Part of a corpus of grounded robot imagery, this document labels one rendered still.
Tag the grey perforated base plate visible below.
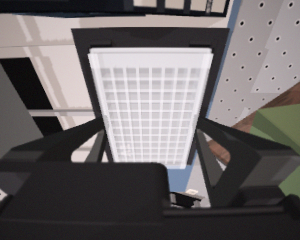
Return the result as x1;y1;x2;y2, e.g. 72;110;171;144
176;0;300;207

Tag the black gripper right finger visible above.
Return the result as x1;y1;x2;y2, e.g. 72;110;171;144
194;115;300;207

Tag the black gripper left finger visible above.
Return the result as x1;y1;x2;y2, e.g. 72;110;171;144
1;116;108;162

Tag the black plate nest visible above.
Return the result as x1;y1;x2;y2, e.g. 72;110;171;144
170;192;201;207

